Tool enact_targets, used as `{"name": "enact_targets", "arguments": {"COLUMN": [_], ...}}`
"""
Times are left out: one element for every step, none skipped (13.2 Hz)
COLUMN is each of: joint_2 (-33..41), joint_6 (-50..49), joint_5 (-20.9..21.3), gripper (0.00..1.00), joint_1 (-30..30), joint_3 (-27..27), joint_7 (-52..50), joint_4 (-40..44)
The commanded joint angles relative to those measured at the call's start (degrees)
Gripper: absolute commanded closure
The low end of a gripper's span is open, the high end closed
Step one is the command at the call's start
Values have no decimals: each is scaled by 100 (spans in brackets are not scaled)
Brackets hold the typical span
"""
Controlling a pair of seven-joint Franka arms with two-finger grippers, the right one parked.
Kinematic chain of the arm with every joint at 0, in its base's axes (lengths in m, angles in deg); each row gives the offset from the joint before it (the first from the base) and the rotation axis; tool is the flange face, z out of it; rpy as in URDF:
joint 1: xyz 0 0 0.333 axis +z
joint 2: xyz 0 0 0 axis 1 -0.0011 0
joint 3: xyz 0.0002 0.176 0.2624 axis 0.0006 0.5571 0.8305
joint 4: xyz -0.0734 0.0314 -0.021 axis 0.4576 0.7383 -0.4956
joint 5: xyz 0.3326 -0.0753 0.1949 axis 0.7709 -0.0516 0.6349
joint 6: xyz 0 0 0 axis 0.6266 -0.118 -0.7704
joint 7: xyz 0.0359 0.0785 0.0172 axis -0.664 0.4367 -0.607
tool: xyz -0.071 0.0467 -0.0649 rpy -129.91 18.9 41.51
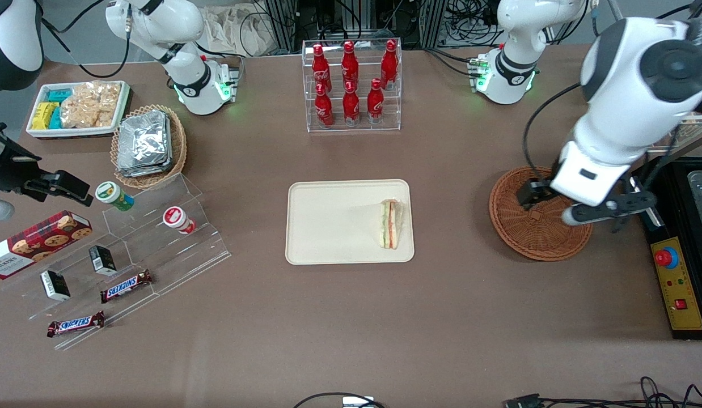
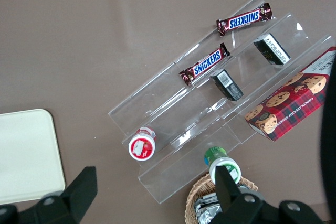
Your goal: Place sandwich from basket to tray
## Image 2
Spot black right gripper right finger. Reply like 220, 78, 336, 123
209, 165, 279, 224

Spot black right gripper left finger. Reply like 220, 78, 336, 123
19, 166, 98, 224

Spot oval light wicker basket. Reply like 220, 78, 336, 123
185, 173, 259, 224

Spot beige plastic tray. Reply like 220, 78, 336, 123
0, 108, 66, 205

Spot silver foil pack stack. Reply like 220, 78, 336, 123
193, 191, 224, 224

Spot green lid snack cup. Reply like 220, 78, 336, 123
204, 146, 242, 185

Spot red lid snack cup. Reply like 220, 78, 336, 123
128, 126, 158, 162

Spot red tartan cookie box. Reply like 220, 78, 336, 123
244, 46, 336, 142

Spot small black box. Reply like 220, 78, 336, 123
253, 33, 292, 66
209, 69, 245, 102

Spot clear acrylic stepped stand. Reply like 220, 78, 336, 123
108, 0, 336, 205

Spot brown Snickers bar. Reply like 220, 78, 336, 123
179, 42, 231, 86
216, 3, 273, 37

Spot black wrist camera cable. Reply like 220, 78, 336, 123
321, 61, 336, 224

